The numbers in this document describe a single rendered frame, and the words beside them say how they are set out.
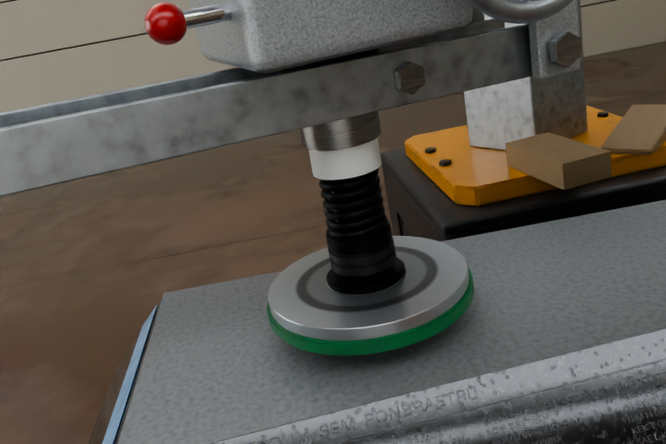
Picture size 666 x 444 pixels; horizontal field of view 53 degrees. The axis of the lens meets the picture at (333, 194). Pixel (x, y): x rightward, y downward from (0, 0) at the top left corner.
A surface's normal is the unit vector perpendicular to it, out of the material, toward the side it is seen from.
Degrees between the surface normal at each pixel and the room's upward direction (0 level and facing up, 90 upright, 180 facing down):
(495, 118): 90
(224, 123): 90
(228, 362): 0
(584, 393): 45
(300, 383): 0
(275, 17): 90
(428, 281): 0
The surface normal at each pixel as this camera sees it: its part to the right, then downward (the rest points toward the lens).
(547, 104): 0.60, 0.14
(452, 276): -0.18, -0.93
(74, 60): 0.08, 0.30
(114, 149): 0.36, 0.23
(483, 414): -0.01, -0.47
